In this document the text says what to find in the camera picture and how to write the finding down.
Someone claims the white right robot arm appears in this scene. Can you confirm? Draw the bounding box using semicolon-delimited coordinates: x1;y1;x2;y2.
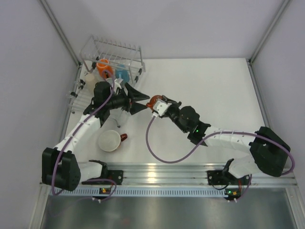
154;95;290;184

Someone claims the brown mug black interior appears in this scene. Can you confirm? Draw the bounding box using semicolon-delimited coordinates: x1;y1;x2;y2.
146;95;162;111

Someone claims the perforated grey cable duct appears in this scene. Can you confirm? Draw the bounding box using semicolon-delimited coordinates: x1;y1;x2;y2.
60;186;240;198

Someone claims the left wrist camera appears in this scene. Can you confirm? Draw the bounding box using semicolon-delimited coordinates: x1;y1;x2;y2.
106;78;125;94

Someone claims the orange mug black handle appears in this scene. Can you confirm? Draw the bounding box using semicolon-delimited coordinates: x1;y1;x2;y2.
96;59;113;79

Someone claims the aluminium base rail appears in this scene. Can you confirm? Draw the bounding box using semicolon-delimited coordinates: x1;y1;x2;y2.
108;163;297;188

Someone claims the blue mug white interior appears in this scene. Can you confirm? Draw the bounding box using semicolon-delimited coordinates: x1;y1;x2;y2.
115;64;130;83

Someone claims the red mug white interior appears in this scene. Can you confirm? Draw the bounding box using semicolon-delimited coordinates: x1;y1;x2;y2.
98;130;128;152

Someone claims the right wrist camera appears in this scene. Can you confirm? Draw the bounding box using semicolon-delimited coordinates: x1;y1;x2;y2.
152;99;172;117

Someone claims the silver wire dish rack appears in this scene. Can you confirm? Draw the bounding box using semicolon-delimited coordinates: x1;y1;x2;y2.
68;35;145;114

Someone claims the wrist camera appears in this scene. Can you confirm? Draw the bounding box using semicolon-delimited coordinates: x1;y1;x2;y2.
106;78;125;94
152;99;172;117

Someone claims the beige handleless cup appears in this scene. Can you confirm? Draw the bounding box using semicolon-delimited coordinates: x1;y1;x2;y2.
84;73;97;94

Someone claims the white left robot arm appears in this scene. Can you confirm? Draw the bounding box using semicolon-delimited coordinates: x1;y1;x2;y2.
41;81;150;191

